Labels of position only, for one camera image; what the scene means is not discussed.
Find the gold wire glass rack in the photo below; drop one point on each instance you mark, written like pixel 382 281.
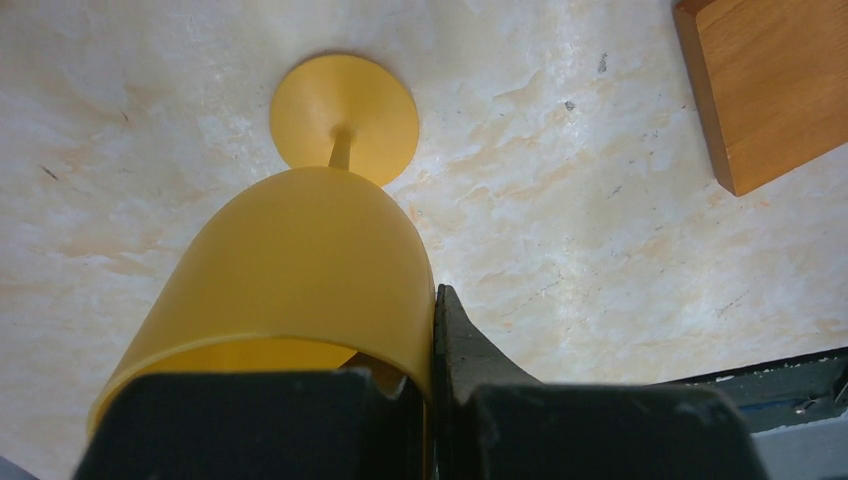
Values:
pixel 769 79

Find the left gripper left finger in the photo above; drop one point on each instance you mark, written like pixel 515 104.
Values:
pixel 292 425

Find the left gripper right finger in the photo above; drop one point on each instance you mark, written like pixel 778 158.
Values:
pixel 493 420

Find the yellow plastic wine glass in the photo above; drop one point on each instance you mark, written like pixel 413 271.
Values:
pixel 311 266

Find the black mounting base rail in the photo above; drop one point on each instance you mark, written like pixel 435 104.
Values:
pixel 784 392

